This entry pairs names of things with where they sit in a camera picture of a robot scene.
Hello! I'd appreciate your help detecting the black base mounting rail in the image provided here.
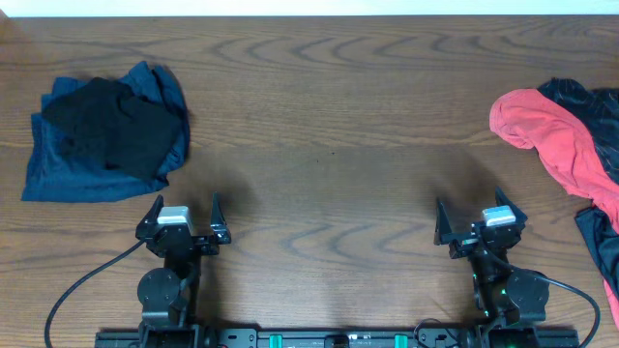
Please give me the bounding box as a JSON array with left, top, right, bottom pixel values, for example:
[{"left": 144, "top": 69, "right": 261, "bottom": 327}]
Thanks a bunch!
[{"left": 94, "top": 327, "right": 579, "bottom": 348}]

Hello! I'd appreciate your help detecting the folded navy blue garment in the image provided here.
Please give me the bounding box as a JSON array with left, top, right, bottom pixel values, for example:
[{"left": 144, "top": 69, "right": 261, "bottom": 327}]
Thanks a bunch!
[{"left": 21, "top": 62, "right": 190, "bottom": 203}]

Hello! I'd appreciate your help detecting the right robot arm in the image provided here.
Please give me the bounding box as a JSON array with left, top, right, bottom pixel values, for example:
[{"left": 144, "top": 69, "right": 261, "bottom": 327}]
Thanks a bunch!
[{"left": 434, "top": 188, "right": 549, "bottom": 348}]

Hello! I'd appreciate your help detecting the red t-shirt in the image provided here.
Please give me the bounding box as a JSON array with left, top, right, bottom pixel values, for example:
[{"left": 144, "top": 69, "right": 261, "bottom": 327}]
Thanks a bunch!
[{"left": 489, "top": 89, "right": 618, "bottom": 321}]

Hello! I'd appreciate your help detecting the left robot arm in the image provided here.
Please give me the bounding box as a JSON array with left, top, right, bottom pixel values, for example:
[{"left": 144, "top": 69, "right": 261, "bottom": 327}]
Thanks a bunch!
[{"left": 135, "top": 193, "right": 231, "bottom": 348}]

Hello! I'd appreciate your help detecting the folded black garment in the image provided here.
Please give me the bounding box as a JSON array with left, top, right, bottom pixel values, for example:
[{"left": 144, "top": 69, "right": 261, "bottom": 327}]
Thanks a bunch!
[{"left": 43, "top": 77, "right": 183, "bottom": 180}]

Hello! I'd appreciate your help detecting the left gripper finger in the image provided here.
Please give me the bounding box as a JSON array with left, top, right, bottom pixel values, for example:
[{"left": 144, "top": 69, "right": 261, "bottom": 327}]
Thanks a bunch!
[
  {"left": 135, "top": 195, "right": 163, "bottom": 232},
  {"left": 210, "top": 191, "right": 227, "bottom": 228}
]

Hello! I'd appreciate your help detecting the black orange patterned jersey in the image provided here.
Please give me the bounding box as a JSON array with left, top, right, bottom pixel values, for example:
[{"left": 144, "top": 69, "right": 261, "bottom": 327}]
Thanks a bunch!
[{"left": 538, "top": 78, "right": 618, "bottom": 296}]

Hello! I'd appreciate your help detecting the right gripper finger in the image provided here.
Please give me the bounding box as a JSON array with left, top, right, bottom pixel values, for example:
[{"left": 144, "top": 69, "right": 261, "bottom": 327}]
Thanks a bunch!
[
  {"left": 435, "top": 198, "right": 453, "bottom": 236},
  {"left": 495, "top": 187, "right": 527, "bottom": 223}
]

